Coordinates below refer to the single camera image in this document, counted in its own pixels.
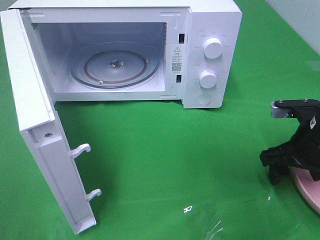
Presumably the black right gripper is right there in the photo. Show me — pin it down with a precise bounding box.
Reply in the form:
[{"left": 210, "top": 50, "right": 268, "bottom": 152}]
[{"left": 259, "top": 119, "right": 320, "bottom": 186}]

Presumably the pink round plate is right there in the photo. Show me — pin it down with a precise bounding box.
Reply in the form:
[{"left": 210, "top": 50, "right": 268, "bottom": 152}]
[{"left": 289, "top": 167, "right": 320, "bottom": 214}]

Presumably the white microwave door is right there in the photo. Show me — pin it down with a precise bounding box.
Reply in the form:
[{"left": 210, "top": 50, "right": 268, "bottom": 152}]
[{"left": 0, "top": 9, "right": 101, "bottom": 234}]

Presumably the round white door button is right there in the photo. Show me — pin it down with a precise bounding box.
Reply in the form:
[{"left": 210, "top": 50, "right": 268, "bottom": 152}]
[{"left": 196, "top": 93, "right": 211, "bottom": 106}]

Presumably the lower white microwave knob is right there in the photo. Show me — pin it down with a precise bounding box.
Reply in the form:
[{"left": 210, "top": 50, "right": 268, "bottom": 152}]
[{"left": 199, "top": 70, "right": 217, "bottom": 89}]

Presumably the white microwave knob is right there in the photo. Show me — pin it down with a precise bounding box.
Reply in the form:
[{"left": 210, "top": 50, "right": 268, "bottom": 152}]
[
  {"left": 202, "top": 36, "right": 223, "bottom": 59},
  {"left": 199, "top": 70, "right": 217, "bottom": 89}
]

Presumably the upper white microwave knob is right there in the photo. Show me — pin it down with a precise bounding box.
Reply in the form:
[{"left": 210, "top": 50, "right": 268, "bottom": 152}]
[{"left": 202, "top": 36, "right": 223, "bottom": 59}]

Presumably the white microwave oven body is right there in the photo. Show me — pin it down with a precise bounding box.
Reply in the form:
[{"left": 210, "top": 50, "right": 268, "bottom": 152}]
[{"left": 7, "top": 0, "right": 242, "bottom": 109}]

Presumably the warning label with QR code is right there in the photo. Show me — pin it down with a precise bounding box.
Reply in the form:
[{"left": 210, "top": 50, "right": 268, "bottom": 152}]
[{"left": 170, "top": 43, "right": 184, "bottom": 73}]

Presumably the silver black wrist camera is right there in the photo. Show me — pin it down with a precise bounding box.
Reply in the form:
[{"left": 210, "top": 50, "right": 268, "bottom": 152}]
[{"left": 270, "top": 98, "right": 320, "bottom": 124}]

